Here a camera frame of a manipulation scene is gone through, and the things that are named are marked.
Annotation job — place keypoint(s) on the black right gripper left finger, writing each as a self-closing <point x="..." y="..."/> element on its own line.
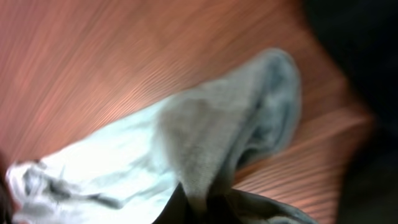
<point x="175" y="210"/>

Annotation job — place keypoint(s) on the light blue t-shirt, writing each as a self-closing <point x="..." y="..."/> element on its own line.
<point x="127" y="171"/>

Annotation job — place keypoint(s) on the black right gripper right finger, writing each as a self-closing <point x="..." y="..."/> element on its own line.
<point x="220" y="211"/>

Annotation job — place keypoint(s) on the black clothes pile right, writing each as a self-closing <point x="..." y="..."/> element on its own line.
<point x="361" y="37"/>

